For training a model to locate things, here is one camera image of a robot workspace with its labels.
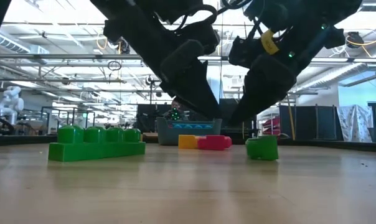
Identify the red one-stud block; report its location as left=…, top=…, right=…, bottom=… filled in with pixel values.
left=197, top=134, right=226, bottom=151

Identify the yellow cable tag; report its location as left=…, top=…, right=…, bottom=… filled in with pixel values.
left=260, top=29, right=281, bottom=56

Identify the green two-stud block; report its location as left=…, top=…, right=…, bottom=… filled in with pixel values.
left=245, top=134, right=280, bottom=162

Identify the black folding partition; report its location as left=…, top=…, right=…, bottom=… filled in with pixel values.
left=279, top=104, right=345, bottom=141

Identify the yellow hanging cable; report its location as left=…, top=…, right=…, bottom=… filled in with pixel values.
left=286, top=93, right=297, bottom=141

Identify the person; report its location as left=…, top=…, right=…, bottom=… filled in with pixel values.
left=167, top=98, right=189, bottom=121

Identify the blue four-stud block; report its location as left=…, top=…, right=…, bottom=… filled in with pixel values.
left=170, top=123, right=214, bottom=130

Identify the white humanoid robot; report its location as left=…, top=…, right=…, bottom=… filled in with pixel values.
left=0, top=85, right=25, bottom=126

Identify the yellow one-stud block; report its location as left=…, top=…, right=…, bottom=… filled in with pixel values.
left=177, top=134, right=199, bottom=150

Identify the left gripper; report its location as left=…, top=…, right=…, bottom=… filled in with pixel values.
left=104, top=9, right=223, bottom=121

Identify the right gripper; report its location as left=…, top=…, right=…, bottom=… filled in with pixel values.
left=228, top=24, right=326, bottom=125

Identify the teal plastic bin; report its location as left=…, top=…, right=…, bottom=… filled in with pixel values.
left=156, top=117, right=223, bottom=146

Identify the white patterned cloth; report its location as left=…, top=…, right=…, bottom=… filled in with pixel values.
left=336, top=104, right=374, bottom=144

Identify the green four-stud block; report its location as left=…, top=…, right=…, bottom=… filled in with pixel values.
left=47, top=124, right=146, bottom=163

